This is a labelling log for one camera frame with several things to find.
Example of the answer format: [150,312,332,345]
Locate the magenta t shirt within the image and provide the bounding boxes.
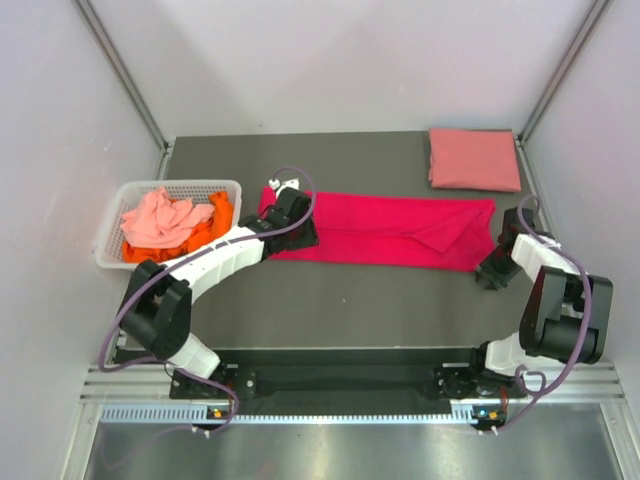
[274,192,496,272]

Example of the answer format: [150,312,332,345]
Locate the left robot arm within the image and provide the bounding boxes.
[117,187,319,397]

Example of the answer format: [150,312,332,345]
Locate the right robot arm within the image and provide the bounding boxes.
[466,208,613,396]

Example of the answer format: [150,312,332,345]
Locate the orange t shirt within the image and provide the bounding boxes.
[122,191,234,264]

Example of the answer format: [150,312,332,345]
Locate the folded salmon pink t shirt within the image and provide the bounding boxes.
[428,128,521,193]

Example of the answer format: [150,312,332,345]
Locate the light pink t shirt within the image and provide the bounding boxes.
[120,187,215,249]

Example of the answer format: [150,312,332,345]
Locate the white plastic basket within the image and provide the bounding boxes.
[94,179,242,270]

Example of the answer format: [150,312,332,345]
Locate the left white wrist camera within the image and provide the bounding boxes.
[268,177,300,192]

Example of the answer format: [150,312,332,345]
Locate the slotted cable duct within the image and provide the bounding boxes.
[100,404,500,425]

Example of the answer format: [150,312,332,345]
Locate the left aluminium frame rail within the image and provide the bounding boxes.
[71,0,169,151]

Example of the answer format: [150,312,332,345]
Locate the aluminium frame rail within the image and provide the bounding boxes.
[71,0,169,151]
[516,0,613,147]

